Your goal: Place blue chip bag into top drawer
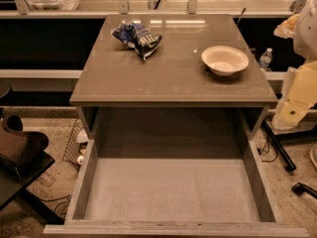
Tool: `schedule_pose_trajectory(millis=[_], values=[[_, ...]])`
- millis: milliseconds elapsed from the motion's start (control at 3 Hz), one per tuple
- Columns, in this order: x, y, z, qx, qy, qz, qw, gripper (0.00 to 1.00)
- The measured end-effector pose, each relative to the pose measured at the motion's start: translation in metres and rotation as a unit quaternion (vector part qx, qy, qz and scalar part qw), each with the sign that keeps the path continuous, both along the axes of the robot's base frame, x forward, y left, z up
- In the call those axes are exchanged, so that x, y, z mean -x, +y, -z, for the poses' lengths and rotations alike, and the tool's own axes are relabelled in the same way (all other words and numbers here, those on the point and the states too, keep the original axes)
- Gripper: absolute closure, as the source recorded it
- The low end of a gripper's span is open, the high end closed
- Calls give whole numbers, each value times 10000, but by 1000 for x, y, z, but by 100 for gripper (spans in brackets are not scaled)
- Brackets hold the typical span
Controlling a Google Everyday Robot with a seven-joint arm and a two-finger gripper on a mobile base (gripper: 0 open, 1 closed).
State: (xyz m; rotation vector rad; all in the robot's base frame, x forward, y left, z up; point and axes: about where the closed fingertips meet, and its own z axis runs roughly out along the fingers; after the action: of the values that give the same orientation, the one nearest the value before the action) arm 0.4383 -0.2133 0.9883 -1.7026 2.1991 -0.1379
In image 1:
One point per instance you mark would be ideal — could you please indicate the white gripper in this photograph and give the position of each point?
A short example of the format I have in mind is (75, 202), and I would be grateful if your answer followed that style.
(307, 34)

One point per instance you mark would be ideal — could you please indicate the blue chip bag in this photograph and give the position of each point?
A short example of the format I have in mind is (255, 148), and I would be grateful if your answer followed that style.
(137, 37)

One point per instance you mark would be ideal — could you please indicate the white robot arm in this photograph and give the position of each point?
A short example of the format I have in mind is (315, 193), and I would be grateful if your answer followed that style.
(299, 88)

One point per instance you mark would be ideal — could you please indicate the open grey top drawer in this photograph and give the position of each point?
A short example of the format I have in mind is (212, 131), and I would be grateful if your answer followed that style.
(172, 173)

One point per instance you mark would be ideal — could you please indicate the black chair base leg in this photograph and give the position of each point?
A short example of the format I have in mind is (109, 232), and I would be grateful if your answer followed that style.
(289, 164)

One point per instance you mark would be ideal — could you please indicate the clear water bottle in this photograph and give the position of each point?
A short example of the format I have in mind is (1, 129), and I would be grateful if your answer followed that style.
(265, 59)

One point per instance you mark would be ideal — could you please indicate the white bowl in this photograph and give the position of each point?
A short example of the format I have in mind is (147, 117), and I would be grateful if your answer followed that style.
(225, 61)

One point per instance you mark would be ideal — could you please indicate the black caster leg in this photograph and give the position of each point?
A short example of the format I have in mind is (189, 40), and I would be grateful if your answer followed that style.
(300, 188)

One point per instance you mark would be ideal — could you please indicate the grey cabinet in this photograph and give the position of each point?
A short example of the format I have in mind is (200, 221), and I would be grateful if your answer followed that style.
(174, 75)

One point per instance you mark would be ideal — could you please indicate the brown chair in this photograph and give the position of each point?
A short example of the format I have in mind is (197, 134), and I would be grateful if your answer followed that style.
(22, 157)

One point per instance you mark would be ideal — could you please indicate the wire basket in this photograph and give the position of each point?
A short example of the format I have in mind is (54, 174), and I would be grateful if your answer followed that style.
(72, 149)

